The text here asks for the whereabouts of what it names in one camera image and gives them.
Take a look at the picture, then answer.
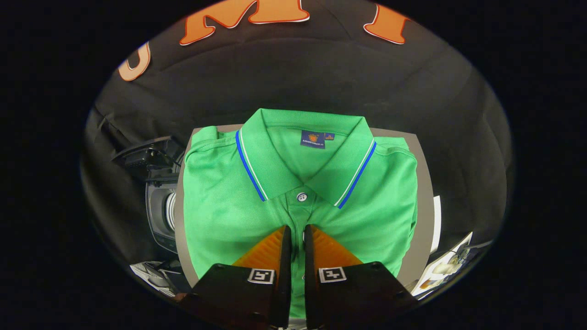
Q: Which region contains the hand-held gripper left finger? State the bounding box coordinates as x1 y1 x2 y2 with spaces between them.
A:
177 225 293 328

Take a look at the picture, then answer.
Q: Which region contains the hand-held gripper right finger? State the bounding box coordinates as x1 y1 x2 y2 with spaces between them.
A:
304 224 420 328

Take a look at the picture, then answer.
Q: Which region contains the green polo shirt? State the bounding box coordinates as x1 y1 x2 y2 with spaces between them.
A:
183 108 419 319

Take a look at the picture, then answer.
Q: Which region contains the dark glass washing machine lid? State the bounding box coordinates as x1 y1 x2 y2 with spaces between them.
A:
111 135 185 180

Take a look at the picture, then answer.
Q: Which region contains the grey cabinet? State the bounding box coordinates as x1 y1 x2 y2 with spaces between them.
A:
174 124 436 287

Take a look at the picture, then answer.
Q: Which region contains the black backdrop cloth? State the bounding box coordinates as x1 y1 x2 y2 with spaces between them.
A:
83 0 514 275

